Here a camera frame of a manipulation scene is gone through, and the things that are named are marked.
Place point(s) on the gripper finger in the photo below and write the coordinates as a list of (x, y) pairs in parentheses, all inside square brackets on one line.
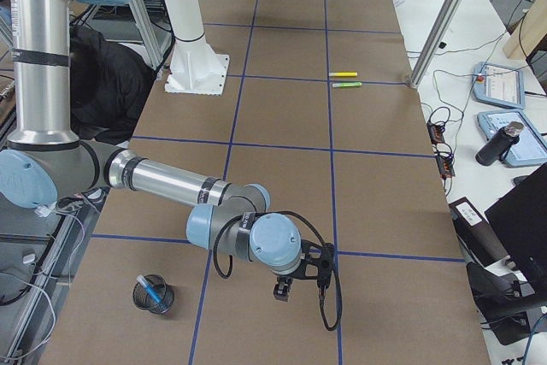
[(282, 289)]

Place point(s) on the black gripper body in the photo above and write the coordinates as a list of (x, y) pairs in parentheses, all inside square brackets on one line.
[(283, 277)]

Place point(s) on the blue highlighter pen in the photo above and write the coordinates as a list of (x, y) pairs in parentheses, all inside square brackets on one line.
[(151, 292)]

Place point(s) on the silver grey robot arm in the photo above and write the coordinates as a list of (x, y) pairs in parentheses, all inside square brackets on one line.
[(45, 160)]

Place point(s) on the far black mesh pen cup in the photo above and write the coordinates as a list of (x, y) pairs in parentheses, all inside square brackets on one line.
[(144, 302)]

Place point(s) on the green highlighter pen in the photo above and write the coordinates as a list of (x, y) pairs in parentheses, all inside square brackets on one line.
[(352, 84)]

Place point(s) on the yellow highlighter pen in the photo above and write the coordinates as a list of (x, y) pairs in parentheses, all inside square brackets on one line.
[(342, 74)]

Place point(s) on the black monitor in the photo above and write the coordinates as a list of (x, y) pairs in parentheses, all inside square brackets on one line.
[(519, 221)]

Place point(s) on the black water bottle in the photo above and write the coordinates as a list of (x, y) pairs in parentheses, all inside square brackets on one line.
[(499, 144)]

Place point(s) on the lower blue teach pendant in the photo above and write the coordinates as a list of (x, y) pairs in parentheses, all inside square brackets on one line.
[(529, 151)]

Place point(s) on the blue teach pendant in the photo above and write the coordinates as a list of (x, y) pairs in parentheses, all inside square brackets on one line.
[(499, 85), (529, 151)]

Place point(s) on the upper blue teach pendant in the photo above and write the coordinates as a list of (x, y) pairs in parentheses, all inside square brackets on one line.
[(499, 85)]

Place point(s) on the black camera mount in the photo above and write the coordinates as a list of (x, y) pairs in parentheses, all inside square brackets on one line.
[(320, 257)]

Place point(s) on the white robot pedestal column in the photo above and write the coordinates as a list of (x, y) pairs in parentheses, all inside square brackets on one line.
[(195, 68)]

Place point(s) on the aluminium frame post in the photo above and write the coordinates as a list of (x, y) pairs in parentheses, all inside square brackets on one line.
[(439, 28)]

